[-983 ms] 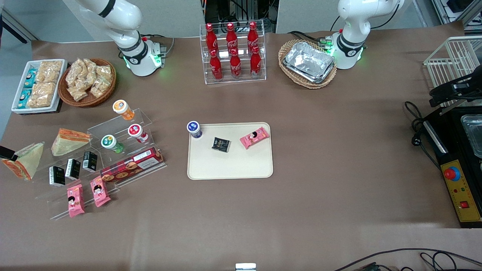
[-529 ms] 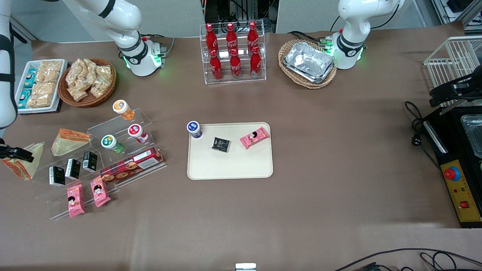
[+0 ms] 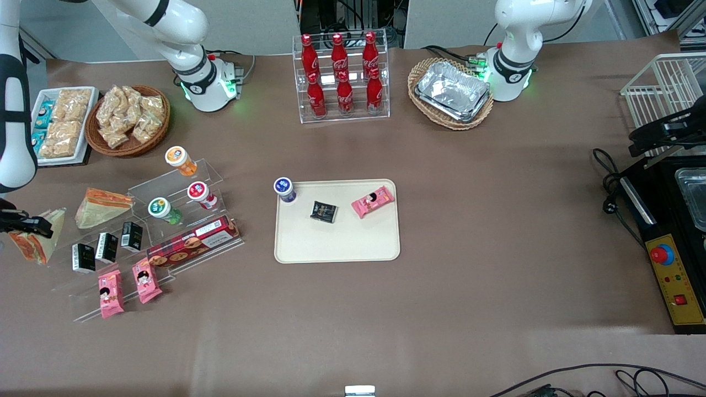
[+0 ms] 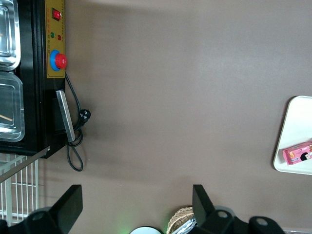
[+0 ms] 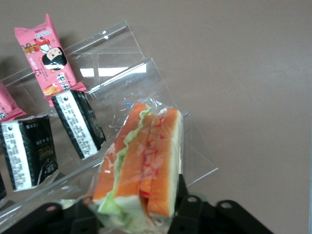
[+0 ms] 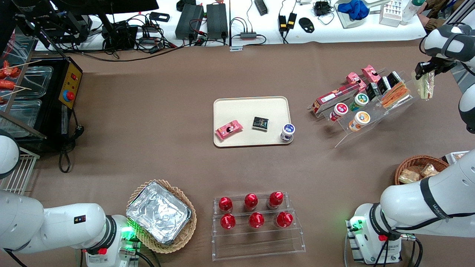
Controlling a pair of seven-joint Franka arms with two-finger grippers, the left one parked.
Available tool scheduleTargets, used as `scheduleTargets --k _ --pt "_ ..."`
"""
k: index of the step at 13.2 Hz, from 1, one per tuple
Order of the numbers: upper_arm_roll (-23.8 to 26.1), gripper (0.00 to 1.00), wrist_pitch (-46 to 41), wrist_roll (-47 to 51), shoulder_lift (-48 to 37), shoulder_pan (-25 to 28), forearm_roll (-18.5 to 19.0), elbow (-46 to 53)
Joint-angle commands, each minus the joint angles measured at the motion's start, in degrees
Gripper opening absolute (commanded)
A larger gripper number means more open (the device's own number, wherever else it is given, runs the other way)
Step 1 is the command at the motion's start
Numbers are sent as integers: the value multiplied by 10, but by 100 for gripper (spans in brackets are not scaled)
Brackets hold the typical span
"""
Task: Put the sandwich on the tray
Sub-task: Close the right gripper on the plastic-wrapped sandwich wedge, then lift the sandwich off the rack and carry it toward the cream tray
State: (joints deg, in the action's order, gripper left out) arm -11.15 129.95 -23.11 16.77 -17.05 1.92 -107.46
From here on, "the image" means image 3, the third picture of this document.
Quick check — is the black appliance yellow control panel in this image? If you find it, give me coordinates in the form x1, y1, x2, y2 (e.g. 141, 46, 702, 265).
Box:
618, 155, 706, 335

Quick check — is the grey arm base cable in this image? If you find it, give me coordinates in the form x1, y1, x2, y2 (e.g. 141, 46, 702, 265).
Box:
206, 50, 258, 84

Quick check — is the red lid drink cup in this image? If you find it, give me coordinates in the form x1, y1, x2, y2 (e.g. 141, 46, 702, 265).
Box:
186, 181, 219, 211

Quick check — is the clear bag of snacks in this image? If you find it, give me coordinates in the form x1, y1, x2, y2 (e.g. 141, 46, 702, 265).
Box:
140, 94, 167, 124
120, 85, 146, 114
95, 88, 125, 133
130, 112, 162, 143
100, 127, 131, 150

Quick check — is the white rectangular tray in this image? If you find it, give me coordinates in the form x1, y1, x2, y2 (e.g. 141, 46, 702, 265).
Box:
30, 86, 100, 167

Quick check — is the black arm base cable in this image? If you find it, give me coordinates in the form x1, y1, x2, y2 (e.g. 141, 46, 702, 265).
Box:
421, 22, 500, 65

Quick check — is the metal frame shelf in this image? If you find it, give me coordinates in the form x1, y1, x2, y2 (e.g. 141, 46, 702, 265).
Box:
631, 0, 706, 40

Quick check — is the small clear acrylic riser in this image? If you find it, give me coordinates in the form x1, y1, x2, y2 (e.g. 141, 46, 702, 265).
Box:
127, 158, 224, 227

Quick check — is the orange lid drink cup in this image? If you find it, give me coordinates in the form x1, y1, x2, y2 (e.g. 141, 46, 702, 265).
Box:
164, 145, 199, 178

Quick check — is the white wire rack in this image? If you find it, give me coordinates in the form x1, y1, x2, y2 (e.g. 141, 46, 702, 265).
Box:
620, 52, 706, 159

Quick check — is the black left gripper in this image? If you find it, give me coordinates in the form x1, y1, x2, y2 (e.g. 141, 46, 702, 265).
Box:
628, 108, 706, 157

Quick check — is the stack of foil containers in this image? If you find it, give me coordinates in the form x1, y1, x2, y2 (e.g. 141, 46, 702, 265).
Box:
414, 60, 492, 124

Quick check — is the triangular sandwich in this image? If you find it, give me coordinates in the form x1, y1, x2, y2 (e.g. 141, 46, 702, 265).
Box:
74, 187, 135, 230
8, 208, 67, 266

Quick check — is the large clear acrylic tier stand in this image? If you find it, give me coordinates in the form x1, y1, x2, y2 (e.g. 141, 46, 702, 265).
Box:
24, 190, 247, 324

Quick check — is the red cookie box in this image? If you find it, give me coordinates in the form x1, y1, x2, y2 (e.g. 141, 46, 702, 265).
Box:
146, 214, 242, 270

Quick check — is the black equipment with cables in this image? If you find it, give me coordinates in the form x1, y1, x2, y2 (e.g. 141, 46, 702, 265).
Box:
297, 0, 410, 49

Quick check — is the looped black cable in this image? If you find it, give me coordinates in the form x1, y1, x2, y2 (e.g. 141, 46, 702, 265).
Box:
614, 368, 706, 397

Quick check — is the black snack packet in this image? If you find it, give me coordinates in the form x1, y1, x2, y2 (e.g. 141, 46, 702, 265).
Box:
309, 200, 339, 224

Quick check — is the pink snack packet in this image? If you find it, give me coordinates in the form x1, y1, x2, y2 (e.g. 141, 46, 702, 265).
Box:
351, 185, 396, 220
98, 268, 126, 320
131, 257, 164, 305

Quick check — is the clear acrylic bottle rack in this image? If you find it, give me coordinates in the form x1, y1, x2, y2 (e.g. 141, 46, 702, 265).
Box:
292, 33, 391, 125

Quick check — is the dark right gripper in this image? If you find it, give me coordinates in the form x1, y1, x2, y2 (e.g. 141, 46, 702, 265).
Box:
0, 197, 55, 239

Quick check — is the tan crispy snack pack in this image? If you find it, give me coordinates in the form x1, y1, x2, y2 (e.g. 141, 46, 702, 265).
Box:
38, 120, 84, 160
55, 88, 93, 122

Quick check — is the blue lid drink cup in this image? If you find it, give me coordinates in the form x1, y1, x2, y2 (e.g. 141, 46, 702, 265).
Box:
272, 176, 298, 204

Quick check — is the light oval wicker basket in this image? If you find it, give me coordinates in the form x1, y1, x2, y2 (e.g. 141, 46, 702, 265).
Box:
407, 57, 495, 132

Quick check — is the long black cable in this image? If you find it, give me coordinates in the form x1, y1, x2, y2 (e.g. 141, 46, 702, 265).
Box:
488, 362, 706, 397

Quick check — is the cream plastic tray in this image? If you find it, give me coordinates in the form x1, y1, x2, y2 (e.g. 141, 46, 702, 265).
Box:
274, 178, 402, 265

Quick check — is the stainless steel pan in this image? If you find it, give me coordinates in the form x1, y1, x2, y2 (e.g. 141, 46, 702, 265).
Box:
674, 168, 706, 233

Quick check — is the green lid drink cup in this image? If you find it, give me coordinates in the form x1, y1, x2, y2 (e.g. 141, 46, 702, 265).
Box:
147, 196, 183, 226

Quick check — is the dark round wicker basket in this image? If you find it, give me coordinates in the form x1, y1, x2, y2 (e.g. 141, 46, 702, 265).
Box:
85, 84, 172, 158

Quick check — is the red cola bottle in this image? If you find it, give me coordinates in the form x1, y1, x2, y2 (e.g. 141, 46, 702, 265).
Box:
336, 70, 355, 116
366, 67, 384, 111
306, 72, 328, 119
300, 34, 320, 78
361, 31, 381, 74
330, 33, 349, 77

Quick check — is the grey metal strip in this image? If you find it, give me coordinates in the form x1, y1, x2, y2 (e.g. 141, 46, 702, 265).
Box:
642, 147, 682, 169

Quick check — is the small black carton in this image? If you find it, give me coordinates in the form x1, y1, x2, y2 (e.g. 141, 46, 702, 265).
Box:
95, 232, 119, 264
120, 221, 145, 253
71, 243, 97, 275

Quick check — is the black power cable with plug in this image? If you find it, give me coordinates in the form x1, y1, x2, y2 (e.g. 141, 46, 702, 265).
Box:
592, 147, 647, 250

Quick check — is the grey metal handle bar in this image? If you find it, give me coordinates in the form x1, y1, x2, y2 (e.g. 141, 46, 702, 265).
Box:
620, 176, 657, 227

